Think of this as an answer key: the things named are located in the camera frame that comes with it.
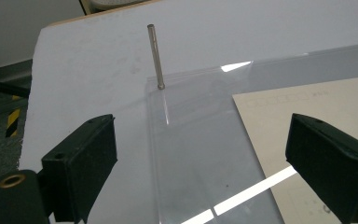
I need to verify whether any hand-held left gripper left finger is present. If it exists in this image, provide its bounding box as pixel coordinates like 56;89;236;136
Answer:
41;114;118;224

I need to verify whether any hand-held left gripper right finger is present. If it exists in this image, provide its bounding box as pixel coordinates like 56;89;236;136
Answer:
284;113;358;224

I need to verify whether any clear acrylic plate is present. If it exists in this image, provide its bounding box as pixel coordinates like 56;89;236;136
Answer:
145;41;358;224

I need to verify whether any black yellow hazard tape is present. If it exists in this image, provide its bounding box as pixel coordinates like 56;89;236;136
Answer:
5;95;22;138

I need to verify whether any thin metal rod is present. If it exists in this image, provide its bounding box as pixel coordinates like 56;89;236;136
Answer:
146;23;166;91

